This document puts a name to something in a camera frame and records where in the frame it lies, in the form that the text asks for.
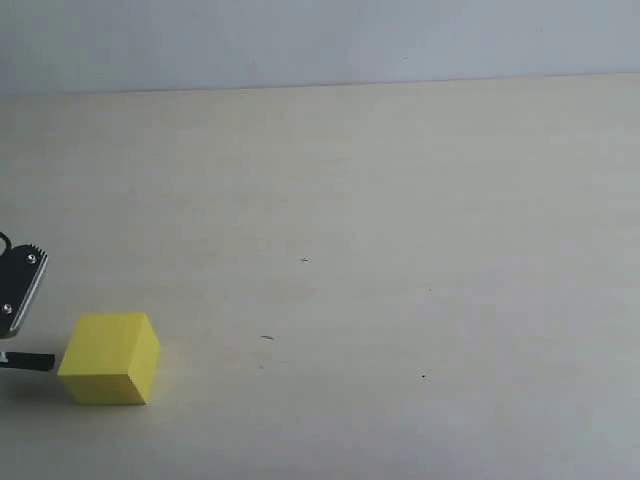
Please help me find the black and white marker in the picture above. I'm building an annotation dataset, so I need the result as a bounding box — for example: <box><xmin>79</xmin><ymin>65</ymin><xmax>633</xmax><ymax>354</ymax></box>
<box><xmin>0</xmin><ymin>351</ymin><xmax>55</xmax><ymax>372</ymax></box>

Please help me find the yellow cube block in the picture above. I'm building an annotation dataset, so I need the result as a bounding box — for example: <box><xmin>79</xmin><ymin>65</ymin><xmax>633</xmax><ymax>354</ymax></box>
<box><xmin>57</xmin><ymin>312</ymin><xmax>160</xmax><ymax>406</ymax></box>

